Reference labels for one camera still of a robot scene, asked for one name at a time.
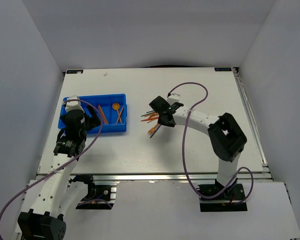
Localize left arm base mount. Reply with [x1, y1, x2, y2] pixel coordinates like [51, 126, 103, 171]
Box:
[68, 174, 115, 210]

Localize blue plastic knife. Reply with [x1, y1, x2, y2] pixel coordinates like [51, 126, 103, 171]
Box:
[150, 124, 161, 138]

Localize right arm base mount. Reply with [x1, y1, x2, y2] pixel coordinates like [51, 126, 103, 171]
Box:
[199, 183, 248, 213]

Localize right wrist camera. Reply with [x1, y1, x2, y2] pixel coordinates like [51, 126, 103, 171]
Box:
[166, 93, 181, 105]

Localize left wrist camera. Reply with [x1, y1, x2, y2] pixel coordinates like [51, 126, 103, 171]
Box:
[63, 95, 84, 113]

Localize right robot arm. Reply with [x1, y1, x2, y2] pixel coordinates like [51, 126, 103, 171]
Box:
[149, 96, 247, 200]

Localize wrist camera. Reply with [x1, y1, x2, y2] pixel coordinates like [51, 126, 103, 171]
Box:
[166, 93, 181, 105]
[63, 95, 84, 113]

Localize yellow plastic spoon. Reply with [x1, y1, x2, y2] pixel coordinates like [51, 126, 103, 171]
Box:
[112, 102, 121, 117]

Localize orange plastic fork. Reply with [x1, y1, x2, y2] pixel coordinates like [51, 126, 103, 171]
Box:
[141, 116, 159, 122]

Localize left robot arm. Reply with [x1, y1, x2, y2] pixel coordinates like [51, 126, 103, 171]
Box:
[17, 99, 103, 240]

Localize orange plastic spoon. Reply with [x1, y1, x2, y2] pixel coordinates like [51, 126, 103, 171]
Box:
[116, 106, 124, 124]

